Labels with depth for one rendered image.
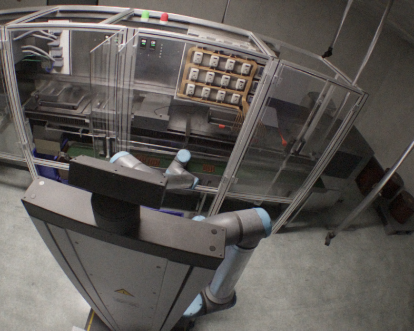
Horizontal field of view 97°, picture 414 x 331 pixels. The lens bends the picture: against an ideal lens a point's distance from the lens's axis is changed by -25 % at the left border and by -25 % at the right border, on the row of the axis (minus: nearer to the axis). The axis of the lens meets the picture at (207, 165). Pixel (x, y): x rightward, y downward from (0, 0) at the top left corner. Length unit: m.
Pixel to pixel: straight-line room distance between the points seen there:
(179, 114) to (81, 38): 1.10
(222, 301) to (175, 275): 0.84
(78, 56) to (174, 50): 0.84
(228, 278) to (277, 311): 1.42
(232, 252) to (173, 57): 1.56
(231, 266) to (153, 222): 0.67
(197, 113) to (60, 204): 1.86
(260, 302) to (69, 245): 2.08
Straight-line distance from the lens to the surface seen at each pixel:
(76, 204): 0.40
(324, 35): 5.32
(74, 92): 2.33
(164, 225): 0.37
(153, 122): 1.86
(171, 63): 2.05
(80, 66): 2.28
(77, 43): 2.23
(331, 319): 2.78
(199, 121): 2.20
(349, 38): 5.61
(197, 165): 2.09
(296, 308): 2.56
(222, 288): 1.17
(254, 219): 0.83
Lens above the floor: 2.09
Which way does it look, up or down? 41 degrees down
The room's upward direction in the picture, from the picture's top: 18 degrees clockwise
